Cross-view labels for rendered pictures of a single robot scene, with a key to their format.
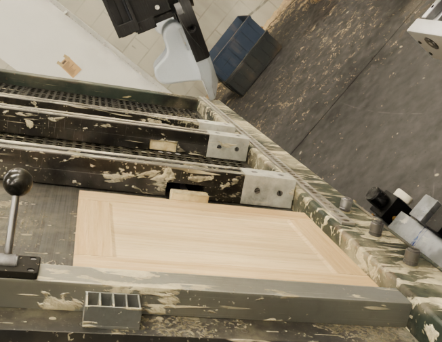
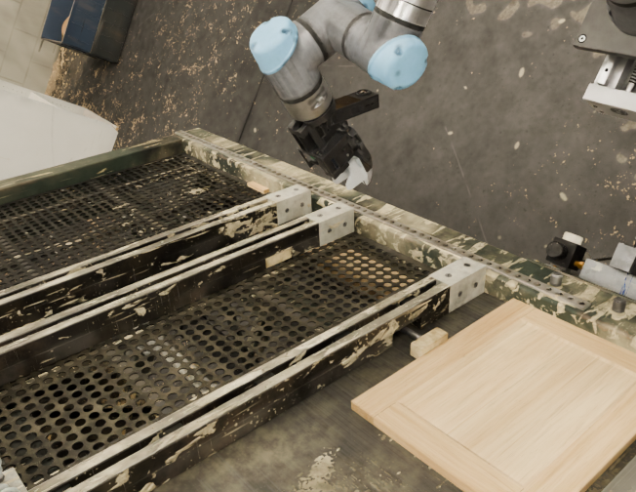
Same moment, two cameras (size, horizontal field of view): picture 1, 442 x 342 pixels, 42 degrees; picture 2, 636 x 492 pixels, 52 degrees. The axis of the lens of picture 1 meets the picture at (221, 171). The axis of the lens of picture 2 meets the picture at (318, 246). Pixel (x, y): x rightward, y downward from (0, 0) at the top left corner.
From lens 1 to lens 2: 0.87 m
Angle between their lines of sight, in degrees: 27
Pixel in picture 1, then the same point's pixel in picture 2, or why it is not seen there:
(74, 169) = (317, 375)
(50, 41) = not seen: outside the picture
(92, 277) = not seen: outside the picture
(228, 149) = (337, 228)
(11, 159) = (259, 405)
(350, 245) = (616, 336)
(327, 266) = (624, 371)
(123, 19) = not seen: outside the picture
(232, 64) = (90, 28)
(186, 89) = (23, 68)
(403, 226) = (599, 274)
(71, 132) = (187, 295)
